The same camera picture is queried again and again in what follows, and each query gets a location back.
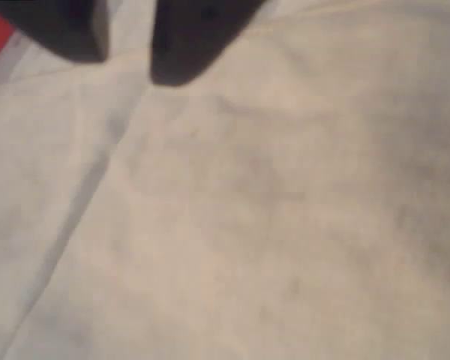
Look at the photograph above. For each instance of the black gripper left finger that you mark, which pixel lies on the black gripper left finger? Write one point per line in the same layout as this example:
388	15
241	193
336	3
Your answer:
60	26

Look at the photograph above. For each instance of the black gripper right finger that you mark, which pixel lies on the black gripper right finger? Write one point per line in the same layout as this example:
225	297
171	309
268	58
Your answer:
191	37

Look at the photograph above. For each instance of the white cloth with stripes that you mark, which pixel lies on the white cloth with stripes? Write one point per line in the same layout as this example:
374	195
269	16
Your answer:
247	206

